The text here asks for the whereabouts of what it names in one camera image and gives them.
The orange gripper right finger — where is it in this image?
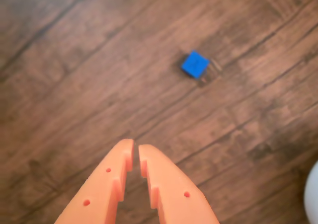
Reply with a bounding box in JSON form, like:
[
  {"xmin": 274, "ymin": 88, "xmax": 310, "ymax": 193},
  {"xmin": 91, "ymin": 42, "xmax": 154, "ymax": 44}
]
[{"xmin": 138, "ymin": 144, "xmax": 220, "ymax": 224}]

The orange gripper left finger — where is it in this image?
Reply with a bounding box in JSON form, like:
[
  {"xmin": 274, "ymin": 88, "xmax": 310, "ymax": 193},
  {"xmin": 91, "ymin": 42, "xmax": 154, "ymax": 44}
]
[{"xmin": 54, "ymin": 139, "xmax": 135, "ymax": 224}]

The blue cube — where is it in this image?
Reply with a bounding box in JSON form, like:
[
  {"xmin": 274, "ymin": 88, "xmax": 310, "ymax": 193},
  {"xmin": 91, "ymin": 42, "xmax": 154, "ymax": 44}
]
[{"xmin": 180, "ymin": 50, "xmax": 210, "ymax": 80}]

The white bowl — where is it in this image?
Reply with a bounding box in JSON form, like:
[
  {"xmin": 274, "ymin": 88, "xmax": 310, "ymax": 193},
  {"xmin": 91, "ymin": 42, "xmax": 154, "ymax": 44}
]
[{"xmin": 304, "ymin": 159, "xmax": 318, "ymax": 224}]

